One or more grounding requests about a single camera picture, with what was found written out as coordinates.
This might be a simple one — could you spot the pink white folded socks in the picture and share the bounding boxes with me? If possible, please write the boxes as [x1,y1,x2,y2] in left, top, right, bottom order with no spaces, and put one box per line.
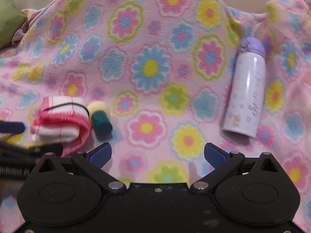
[30,96,91,157]

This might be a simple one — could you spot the lavender thermos bottle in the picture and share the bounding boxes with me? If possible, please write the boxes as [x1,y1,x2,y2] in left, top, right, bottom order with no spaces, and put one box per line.
[222,37,266,138]

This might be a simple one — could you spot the green pillow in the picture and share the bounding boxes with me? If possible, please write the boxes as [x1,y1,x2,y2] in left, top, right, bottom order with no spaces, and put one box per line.
[0,0,27,49]

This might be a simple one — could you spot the teal handled makeup sponge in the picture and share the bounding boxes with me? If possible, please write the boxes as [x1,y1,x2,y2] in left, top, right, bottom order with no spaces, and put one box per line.
[87,100,113,140]

